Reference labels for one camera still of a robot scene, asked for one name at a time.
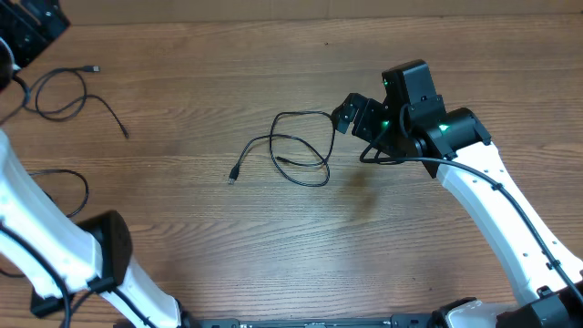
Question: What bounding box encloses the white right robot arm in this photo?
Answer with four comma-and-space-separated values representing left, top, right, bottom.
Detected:
332, 59, 582, 327

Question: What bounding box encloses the black separated cable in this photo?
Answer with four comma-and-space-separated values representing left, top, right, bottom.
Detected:
22, 65, 130, 139
0, 169, 90, 279

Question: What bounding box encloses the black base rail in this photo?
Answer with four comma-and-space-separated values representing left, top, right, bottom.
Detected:
113, 296, 479, 328

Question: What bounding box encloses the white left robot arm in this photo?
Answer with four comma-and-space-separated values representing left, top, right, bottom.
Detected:
1, 1, 195, 327

